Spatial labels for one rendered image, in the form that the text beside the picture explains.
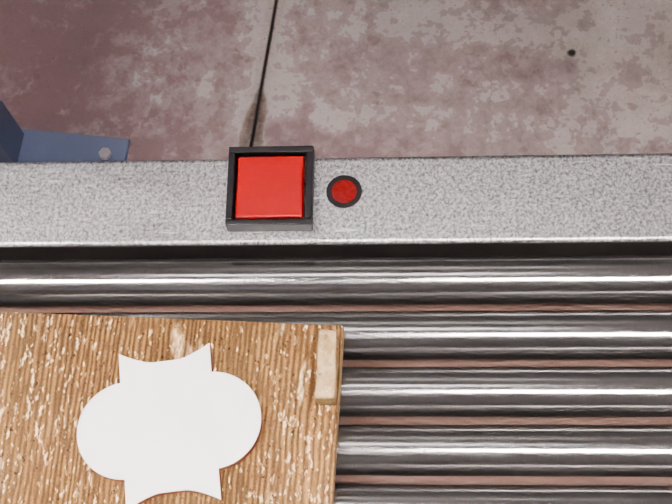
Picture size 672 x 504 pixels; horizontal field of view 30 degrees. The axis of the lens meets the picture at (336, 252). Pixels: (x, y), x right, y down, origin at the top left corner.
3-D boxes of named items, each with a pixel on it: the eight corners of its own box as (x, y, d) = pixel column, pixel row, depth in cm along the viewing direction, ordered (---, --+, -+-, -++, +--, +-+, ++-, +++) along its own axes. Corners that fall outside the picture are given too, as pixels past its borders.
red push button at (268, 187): (239, 162, 113) (237, 155, 112) (305, 161, 113) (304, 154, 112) (236, 223, 111) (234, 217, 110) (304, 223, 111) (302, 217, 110)
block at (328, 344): (320, 337, 105) (317, 327, 102) (342, 338, 105) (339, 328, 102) (315, 406, 103) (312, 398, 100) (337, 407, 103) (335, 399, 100)
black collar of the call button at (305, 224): (231, 154, 114) (228, 146, 112) (314, 153, 113) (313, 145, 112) (227, 232, 111) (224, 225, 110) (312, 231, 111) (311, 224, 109)
